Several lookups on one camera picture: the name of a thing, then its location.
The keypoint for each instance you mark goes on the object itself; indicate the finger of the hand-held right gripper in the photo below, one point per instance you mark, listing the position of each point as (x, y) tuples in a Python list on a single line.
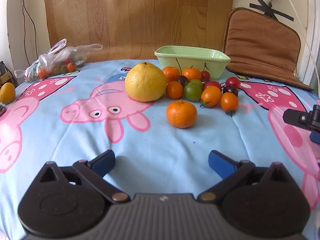
[(315, 138), (296, 118)]

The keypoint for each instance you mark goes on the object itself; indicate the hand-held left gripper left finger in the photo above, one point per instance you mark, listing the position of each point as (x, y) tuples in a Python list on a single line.
[(103, 163)]

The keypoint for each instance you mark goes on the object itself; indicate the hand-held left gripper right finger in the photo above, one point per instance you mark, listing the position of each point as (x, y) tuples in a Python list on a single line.
[(221, 164)]

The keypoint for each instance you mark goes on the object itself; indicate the orange cherry tomato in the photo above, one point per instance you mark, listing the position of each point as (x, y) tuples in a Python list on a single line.
[(211, 96), (174, 90), (229, 101)]

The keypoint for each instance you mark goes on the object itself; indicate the large tangerine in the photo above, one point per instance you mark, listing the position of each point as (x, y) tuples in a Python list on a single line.
[(181, 114)]

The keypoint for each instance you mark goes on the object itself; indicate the dark purple cherry tomato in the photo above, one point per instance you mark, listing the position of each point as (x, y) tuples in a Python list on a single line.
[(182, 79), (231, 90), (205, 80)]

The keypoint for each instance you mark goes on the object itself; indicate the red cherry tomato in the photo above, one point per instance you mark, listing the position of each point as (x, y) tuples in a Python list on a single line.
[(233, 82), (212, 84), (205, 75)]

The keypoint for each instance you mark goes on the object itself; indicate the green tomato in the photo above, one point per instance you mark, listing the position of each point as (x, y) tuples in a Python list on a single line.
[(197, 82), (193, 92)]

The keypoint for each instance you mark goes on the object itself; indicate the small tangerine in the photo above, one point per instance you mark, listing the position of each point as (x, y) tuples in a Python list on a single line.
[(192, 73), (171, 73)]

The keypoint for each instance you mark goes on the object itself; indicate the light green plastic basin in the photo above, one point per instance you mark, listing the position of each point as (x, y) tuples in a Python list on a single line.
[(190, 58)]

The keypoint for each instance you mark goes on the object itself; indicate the printed cartoon pig blanket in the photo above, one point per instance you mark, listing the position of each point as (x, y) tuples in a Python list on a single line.
[(160, 140)]

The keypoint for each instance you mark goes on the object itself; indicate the brown seat cushion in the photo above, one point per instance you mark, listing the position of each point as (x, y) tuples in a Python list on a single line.
[(262, 42)]

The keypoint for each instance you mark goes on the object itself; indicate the large yellow pomelo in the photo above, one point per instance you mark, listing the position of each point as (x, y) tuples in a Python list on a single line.
[(145, 82)]

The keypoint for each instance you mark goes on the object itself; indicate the small bagged orange tomato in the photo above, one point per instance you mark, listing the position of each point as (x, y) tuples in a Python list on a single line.
[(42, 73), (71, 67)]

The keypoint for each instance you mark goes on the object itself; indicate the black tape cross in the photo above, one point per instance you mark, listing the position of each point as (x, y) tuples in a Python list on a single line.
[(271, 8)]

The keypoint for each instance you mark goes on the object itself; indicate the clear plastic bag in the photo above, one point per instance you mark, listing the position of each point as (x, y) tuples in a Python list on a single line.
[(52, 57)]

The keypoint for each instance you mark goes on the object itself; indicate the yellow mango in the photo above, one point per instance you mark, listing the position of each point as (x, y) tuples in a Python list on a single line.
[(7, 93)]

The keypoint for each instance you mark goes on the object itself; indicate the wooden board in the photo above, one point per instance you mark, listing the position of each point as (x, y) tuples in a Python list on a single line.
[(125, 17)]

